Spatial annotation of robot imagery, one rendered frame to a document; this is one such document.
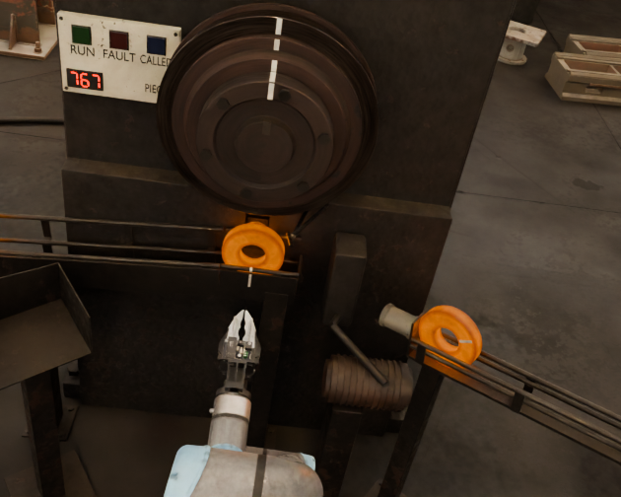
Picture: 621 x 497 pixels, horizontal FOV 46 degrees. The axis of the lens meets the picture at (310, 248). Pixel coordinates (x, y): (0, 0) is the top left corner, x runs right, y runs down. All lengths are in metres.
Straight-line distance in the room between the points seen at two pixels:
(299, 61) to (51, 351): 0.85
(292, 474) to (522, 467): 1.45
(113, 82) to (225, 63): 0.34
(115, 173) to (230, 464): 0.90
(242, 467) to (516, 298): 2.12
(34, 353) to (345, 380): 0.73
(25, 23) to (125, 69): 2.82
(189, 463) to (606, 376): 2.06
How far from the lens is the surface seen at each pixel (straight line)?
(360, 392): 1.85
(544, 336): 2.98
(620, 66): 5.29
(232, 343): 1.51
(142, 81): 1.71
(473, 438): 2.51
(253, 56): 1.46
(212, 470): 1.13
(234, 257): 1.81
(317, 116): 1.45
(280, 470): 1.14
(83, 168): 1.84
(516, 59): 5.30
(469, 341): 1.70
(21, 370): 1.73
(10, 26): 4.49
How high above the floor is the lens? 1.87
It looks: 38 degrees down
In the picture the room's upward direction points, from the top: 10 degrees clockwise
